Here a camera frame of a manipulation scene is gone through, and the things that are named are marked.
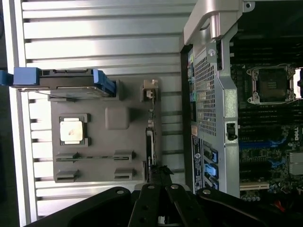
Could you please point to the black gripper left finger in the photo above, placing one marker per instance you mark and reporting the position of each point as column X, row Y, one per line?
column 146, row 205

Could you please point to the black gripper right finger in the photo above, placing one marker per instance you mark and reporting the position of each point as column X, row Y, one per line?
column 187, row 208

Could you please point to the green RAM stick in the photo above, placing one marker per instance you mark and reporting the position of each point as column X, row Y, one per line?
column 94, row 158

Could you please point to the white expansion slot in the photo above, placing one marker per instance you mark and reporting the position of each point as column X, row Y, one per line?
column 254, row 186

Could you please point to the grey plastic parts rack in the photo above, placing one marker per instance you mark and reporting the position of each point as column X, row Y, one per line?
column 99, row 146

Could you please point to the green motherboard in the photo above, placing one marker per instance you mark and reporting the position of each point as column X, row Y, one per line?
column 258, row 153

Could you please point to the blue expansion slot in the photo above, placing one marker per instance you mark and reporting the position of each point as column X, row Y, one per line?
column 254, row 144

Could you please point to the silver CPU chip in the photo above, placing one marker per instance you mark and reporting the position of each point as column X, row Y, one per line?
column 72, row 131

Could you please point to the open black PC case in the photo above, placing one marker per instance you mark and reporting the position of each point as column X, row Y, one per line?
column 227, row 99

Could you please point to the silver chipset heatsink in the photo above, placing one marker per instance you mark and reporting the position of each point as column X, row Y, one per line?
column 297, row 163

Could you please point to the hard disk blue carrier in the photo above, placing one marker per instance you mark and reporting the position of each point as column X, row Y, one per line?
column 71, row 89

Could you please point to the CPU socket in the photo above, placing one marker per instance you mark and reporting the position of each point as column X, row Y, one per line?
column 270, row 85

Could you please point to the metal socket cover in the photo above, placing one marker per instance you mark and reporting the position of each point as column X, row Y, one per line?
column 299, row 82

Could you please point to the black case switch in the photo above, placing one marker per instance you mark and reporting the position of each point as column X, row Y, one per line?
column 231, row 131

